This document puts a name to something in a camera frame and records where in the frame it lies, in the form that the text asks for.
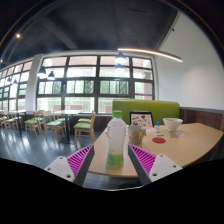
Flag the green upholstered bench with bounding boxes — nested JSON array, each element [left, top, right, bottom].
[[111, 99, 181, 126]]

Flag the white ceramic bowl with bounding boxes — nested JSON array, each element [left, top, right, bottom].
[[162, 117, 184, 132]]

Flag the flat round red coaster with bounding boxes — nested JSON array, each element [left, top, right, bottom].
[[151, 136, 167, 145]]

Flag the curved linear ceiling light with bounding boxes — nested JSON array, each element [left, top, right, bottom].
[[117, 47, 184, 63]]

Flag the green-capped white drink bottle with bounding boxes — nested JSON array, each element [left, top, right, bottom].
[[106, 110, 128, 168]]

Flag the light wooden dining table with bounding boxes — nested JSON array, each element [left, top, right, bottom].
[[51, 109, 84, 144]]

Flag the small white paper card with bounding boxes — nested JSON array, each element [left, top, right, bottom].
[[169, 129, 185, 138]]

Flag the dark pendant lamps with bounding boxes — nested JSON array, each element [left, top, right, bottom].
[[36, 51, 128, 81]]

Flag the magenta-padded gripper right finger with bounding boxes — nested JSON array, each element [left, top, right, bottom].
[[127, 143, 184, 186]]

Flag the black-framed menu stand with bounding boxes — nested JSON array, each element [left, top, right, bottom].
[[129, 110, 155, 129]]

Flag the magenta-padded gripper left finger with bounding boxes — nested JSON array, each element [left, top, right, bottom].
[[44, 143, 96, 187]]

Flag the wooden chairs with green seats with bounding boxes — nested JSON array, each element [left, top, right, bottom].
[[0, 109, 98, 146]]

